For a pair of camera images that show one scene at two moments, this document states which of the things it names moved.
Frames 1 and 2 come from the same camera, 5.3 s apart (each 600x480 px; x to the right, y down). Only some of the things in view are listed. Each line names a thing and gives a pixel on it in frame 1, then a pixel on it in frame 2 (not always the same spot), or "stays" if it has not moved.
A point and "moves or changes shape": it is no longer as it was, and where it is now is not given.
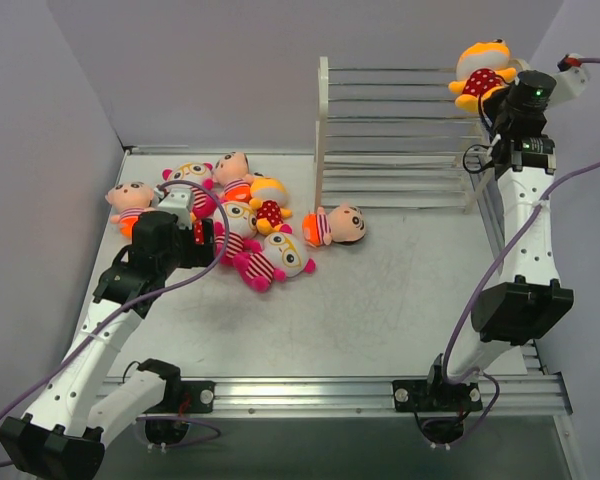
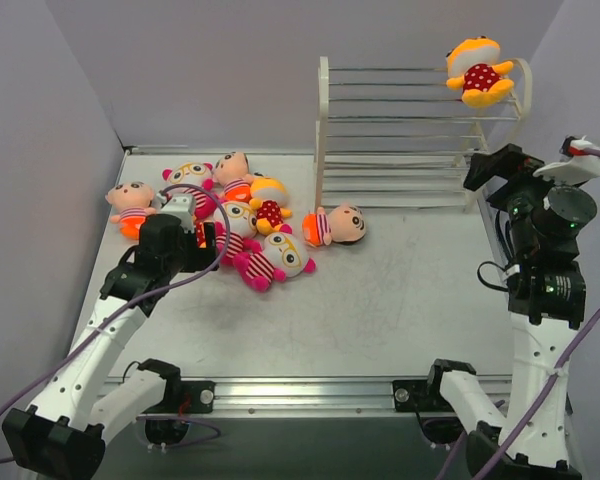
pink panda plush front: [283, 255] stays
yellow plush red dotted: [482, 67] moves or changes shape
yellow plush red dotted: [268, 196] stays
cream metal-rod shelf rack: [387, 136] stays
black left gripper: [203, 242] stays
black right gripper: [493, 105] -> [503, 170]
